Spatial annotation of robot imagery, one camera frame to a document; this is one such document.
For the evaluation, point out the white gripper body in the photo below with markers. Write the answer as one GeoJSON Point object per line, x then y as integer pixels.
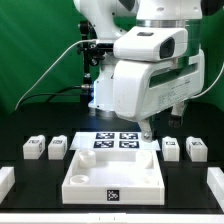
{"type": "Point", "coordinates": [142, 89]}

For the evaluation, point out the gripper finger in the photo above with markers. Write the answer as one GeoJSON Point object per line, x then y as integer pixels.
{"type": "Point", "coordinates": [146, 132]}
{"type": "Point", "coordinates": [176, 116]}

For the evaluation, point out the white square table top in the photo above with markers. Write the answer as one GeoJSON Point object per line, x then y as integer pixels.
{"type": "Point", "coordinates": [124, 177]}

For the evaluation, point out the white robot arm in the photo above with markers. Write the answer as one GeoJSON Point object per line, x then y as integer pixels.
{"type": "Point", "coordinates": [112, 19]}

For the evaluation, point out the white sheet with AprilTags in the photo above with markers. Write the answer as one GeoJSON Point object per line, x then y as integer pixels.
{"type": "Point", "coordinates": [111, 140]}

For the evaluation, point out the white obstacle block right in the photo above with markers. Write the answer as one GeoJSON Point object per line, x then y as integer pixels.
{"type": "Point", "coordinates": [215, 181]}

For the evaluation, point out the white obstacle block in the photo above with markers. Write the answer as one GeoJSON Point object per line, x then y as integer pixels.
{"type": "Point", "coordinates": [7, 180]}
{"type": "Point", "coordinates": [215, 181]}

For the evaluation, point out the white front edge strip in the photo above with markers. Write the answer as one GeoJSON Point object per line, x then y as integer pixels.
{"type": "Point", "coordinates": [110, 219]}

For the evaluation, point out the white obstacle block left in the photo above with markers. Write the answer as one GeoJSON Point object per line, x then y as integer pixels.
{"type": "Point", "coordinates": [7, 180]}

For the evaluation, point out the black camera stand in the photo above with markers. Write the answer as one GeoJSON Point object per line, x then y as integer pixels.
{"type": "Point", "coordinates": [99, 64]}

